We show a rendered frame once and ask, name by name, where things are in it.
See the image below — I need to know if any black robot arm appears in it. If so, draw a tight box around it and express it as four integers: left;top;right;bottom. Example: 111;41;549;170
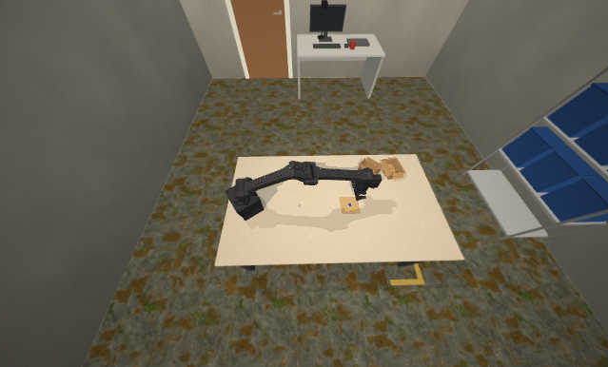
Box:
233;161;382;205

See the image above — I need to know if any tan flat mat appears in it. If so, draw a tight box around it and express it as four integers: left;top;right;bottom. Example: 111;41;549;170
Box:
340;197;360;214

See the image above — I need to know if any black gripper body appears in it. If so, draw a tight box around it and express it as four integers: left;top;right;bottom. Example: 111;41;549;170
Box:
353;181;366;199

